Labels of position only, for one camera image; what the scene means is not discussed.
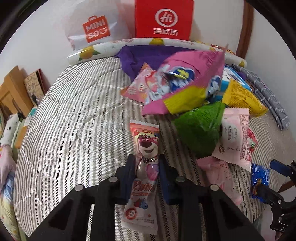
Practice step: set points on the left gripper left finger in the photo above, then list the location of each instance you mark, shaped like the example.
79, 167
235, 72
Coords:
126, 176

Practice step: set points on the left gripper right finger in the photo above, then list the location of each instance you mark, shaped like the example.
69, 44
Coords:
167, 177

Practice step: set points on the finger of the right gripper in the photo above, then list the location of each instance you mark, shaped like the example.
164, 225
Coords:
281, 168
268, 196

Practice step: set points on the small blue candy pack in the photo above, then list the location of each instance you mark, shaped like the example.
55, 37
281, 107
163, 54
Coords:
259, 175

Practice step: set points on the pink bear lollipop pack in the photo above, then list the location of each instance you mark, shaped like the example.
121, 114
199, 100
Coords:
140, 211

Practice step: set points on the light pink label pack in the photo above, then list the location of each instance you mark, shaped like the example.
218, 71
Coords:
232, 146

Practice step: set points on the green snack bag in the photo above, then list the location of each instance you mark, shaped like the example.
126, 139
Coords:
199, 129

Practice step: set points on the yellow triangular snack bag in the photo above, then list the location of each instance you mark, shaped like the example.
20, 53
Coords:
236, 96

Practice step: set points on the pink cartoon candy pack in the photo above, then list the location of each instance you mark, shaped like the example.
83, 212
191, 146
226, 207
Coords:
138, 86

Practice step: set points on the pink yellow snack bag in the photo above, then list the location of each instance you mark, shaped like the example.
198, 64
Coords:
183, 82

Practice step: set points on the lychee jelly pack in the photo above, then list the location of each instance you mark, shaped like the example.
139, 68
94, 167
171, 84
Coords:
251, 140

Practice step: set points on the pale pink peach pack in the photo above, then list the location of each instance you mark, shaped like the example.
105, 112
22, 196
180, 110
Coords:
218, 172

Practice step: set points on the striped quilted table cover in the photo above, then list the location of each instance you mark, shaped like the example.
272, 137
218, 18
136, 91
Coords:
80, 134

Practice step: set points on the grey checked folded cloth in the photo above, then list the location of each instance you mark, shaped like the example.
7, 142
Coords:
266, 96

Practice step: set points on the purple towel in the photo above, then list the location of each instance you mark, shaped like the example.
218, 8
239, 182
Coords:
132, 58

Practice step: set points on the brown patterned book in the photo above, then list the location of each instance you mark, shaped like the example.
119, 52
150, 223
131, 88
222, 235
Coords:
36, 87

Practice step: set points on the lemon print paper roll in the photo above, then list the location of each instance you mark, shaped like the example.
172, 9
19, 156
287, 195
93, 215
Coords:
111, 48

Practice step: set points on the wooden rack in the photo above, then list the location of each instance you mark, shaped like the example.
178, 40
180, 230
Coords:
14, 96

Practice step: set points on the red Haidilao paper bag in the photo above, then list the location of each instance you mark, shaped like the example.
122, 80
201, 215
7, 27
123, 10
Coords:
163, 19

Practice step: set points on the white Miniso plastic bag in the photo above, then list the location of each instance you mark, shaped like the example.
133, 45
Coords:
93, 22

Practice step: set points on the brown wooden door frame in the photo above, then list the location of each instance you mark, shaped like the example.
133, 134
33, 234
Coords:
246, 30

